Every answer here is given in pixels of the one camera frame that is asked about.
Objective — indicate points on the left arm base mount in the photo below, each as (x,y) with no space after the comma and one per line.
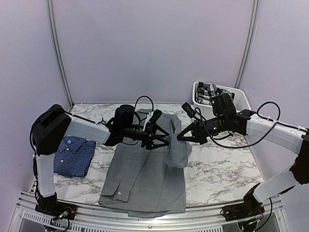
(52,207)

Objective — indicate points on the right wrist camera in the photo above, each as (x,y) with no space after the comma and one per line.
(189,110)

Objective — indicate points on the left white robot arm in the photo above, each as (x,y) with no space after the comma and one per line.
(49,129)

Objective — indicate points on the right aluminium wall post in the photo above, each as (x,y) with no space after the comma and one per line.
(248,44)

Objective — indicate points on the black white plaid shirt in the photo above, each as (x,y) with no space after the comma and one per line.
(205,92)

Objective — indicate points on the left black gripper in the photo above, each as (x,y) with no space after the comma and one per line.
(147,141)

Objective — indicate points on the folded blue checkered shirt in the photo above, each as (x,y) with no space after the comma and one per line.
(74,156)

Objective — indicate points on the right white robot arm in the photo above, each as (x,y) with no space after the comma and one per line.
(271,134)

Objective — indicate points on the aluminium wall post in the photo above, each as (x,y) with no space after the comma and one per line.
(57,51)
(248,44)

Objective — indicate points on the left aluminium wall post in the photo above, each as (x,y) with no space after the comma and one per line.
(57,51)

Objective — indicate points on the white plastic bin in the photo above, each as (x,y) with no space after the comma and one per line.
(240,101)

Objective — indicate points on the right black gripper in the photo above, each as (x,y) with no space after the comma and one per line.
(193,127)

